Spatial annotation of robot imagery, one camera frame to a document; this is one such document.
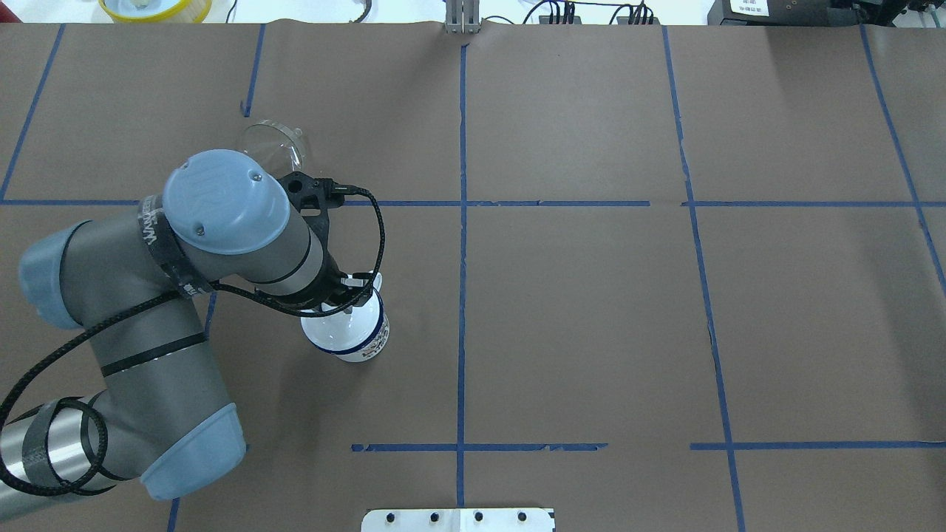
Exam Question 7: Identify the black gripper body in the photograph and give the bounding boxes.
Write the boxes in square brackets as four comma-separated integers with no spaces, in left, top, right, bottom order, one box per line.
[285,255,370,313]

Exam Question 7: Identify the clear plastic funnel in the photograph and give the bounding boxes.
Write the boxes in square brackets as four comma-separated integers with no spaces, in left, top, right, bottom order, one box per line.
[236,119,310,178]

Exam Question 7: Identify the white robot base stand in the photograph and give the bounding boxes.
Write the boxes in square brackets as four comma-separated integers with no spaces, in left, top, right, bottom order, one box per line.
[361,506,557,531]

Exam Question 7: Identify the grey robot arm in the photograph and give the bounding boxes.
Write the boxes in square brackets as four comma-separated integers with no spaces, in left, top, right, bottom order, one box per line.
[2,149,379,521]

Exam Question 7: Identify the white enamel mug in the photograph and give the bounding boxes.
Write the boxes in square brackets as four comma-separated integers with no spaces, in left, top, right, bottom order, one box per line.
[300,272,391,364]

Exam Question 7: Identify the blue tape line lengthwise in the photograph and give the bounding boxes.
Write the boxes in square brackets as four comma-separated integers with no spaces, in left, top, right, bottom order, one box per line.
[454,44,469,508]

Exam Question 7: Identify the yellow tape roll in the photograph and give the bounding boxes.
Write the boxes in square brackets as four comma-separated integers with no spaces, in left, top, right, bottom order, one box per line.
[98,1,213,24]

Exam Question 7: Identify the blue tape line crosswise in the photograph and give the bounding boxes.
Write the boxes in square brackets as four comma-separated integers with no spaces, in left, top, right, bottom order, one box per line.
[2,199,945,208]

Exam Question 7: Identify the black device with label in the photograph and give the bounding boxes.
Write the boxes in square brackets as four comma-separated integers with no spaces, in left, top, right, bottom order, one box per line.
[707,1,884,27]

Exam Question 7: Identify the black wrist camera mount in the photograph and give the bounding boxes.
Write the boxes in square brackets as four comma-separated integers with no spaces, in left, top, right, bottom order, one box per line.
[276,171,353,245]

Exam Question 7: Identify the grey metal bracket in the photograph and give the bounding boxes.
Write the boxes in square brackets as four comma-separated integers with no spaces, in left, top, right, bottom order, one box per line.
[443,0,482,34]

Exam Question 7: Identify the black power strip cables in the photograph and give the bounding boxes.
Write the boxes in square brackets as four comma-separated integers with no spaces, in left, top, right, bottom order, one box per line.
[523,0,659,26]

